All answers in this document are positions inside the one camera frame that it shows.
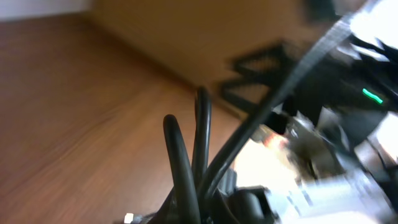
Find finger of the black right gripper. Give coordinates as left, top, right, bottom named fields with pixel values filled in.
left=219, top=40, right=299, bottom=113

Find black cable bundle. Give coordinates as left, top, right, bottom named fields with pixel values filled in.
left=146, top=12, right=355, bottom=224

